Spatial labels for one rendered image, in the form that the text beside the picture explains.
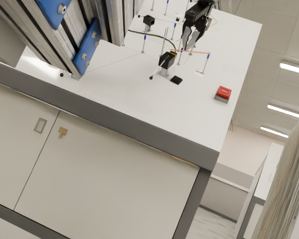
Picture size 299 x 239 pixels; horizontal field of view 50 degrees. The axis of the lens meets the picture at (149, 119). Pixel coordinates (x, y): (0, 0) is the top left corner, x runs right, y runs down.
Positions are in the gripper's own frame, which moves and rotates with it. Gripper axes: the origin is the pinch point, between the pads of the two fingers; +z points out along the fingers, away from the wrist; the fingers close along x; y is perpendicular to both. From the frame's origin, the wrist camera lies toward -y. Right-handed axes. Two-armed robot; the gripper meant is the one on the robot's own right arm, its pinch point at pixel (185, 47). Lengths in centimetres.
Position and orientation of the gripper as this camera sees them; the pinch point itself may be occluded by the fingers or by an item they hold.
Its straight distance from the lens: 133.6
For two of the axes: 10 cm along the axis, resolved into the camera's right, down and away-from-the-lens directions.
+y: 4.2, -2.0, 8.9
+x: -8.4, -4.7, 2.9
